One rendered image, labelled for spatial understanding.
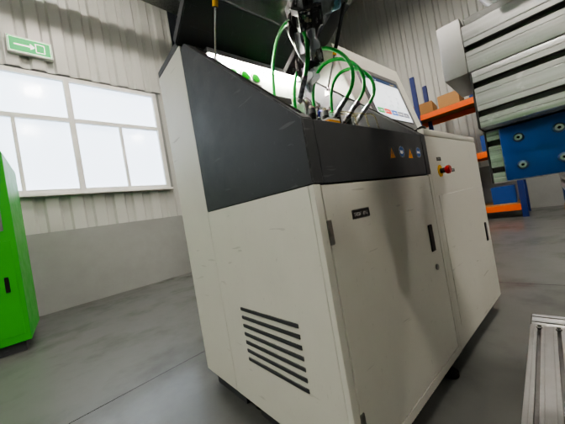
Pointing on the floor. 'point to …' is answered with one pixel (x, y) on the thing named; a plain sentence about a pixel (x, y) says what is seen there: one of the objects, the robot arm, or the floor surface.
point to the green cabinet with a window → (14, 270)
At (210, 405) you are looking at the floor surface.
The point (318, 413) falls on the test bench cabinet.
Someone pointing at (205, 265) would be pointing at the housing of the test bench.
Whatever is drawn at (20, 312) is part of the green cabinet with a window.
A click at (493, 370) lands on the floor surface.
